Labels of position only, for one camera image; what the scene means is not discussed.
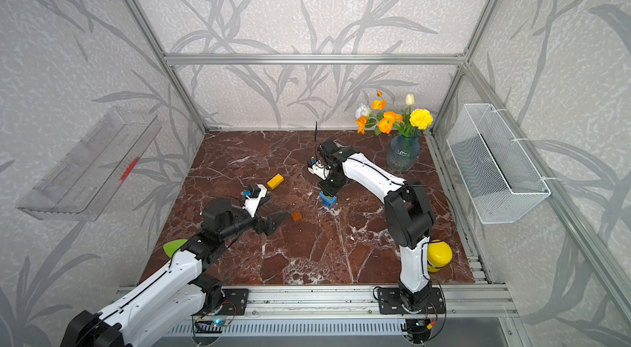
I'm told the orange small lego brick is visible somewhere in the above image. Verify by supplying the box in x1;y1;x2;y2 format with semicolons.
291;211;302;222

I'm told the light blue long lego brick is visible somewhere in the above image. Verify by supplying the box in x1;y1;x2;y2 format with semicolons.
319;192;337;207

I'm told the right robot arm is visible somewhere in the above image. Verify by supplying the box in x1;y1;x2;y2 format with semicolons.
307;140;435;312

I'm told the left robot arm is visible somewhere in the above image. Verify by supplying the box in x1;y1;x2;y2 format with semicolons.
61;196;291;346

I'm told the yellow long lego brick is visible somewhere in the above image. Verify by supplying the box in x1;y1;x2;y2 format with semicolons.
267;174;284;189

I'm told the green plastic leaf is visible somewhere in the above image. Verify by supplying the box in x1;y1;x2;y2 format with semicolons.
163;239;187;258

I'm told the blue glass vase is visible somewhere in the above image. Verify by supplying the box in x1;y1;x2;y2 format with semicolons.
386;134;420;171

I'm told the orange yellow flower bouquet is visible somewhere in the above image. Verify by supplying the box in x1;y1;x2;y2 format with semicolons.
355;90;434;138

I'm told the left circuit board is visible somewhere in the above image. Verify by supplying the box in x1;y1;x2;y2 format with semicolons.
193;317;233;335

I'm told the circuit board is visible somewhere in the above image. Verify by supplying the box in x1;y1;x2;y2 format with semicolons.
401;319;440;345
193;317;233;335

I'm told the clear plastic tray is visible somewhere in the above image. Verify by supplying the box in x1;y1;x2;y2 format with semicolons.
16;107;162;222

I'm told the yellow bottle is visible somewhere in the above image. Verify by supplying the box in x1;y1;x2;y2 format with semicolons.
427;240;453;273

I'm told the right circuit board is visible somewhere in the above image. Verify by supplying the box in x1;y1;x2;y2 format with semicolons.
401;319;440;345

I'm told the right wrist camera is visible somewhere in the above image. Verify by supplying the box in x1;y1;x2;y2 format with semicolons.
307;157;330;180

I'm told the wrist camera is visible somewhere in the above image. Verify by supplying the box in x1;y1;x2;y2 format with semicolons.
307;157;330;180
242;184;270;218

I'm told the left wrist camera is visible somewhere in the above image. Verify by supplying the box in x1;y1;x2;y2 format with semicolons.
242;184;270;218

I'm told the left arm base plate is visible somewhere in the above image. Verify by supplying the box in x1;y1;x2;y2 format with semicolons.
210;288;250;317

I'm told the aluminium frame crossbar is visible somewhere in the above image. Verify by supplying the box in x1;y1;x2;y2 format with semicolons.
164;54;465;65

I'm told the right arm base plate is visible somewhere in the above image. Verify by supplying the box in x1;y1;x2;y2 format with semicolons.
373;286;446;315

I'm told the white wire basket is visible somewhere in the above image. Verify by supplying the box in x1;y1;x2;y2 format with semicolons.
446;103;550;225

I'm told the aluminium front rail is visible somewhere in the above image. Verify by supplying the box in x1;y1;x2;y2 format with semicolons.
102;284;519;322

